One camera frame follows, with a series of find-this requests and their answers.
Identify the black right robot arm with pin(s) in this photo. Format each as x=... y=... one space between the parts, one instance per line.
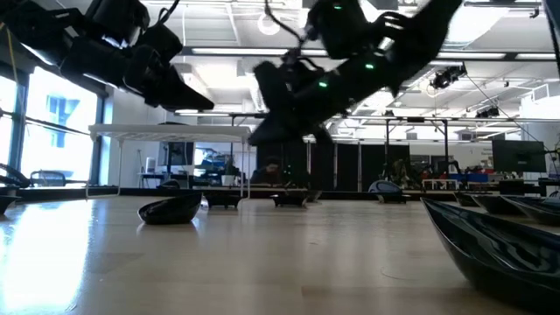
x=415 y=39

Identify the black partition panels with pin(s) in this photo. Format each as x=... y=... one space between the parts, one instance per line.
x=345 y=166

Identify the black square mini plate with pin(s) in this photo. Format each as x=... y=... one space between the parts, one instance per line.
x=8 y=205
x=222 y=200
x=394 y=199
x=289 y=200

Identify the black teardrop mini plate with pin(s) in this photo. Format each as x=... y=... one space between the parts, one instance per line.
x=170 y=212
x=503 y=258
x=538 y=212
x=466 y=200

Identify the black metal stand frame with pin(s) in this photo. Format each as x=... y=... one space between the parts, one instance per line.
x=415 y=119

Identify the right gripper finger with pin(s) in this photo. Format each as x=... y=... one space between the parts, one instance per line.
x=297 y=133
x=271 y=133

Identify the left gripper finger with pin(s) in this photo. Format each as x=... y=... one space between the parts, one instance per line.
x=184 y=92
x=184 y=107

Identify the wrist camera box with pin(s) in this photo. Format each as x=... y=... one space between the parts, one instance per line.
x=116 y=19
x=339 y=28

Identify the ceiling light rail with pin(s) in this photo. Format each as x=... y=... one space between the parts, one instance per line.
x=470 y=55

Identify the black computer monitor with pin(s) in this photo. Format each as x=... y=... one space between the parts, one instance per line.
x=518 y=156

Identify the person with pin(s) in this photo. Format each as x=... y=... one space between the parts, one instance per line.
x=268 y=172

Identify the white cup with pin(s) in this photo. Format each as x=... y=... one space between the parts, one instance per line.
x=227 y=180

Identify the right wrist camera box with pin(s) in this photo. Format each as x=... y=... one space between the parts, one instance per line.
x=339 y=28

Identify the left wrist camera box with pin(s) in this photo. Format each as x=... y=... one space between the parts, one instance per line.
x=116 y=19

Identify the black ceiling camera rig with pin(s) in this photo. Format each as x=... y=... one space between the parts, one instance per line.
x=447 y=78

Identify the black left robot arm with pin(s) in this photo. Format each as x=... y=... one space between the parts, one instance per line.
x=35 y=26

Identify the mesh office chair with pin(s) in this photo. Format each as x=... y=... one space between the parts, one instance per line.
x=48 y=178

